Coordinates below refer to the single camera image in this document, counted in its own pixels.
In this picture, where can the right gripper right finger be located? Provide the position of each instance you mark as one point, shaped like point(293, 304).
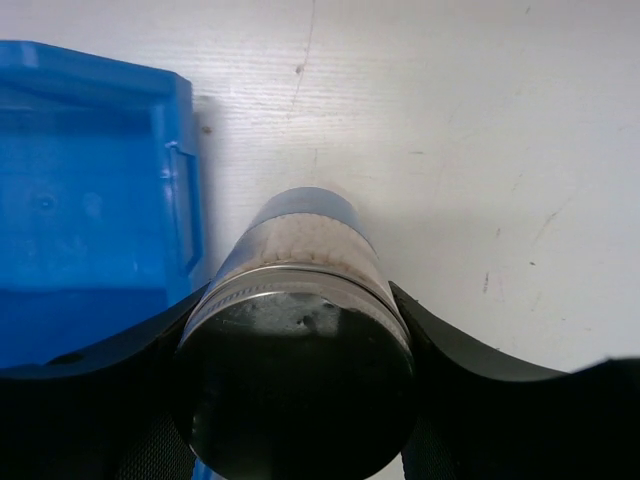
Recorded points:
point(484, 414)

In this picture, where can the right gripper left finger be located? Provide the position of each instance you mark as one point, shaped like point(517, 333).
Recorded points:
point(101, 412)

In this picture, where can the blue three-compartment plastic bin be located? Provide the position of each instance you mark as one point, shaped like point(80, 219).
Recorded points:
point(101, 223)

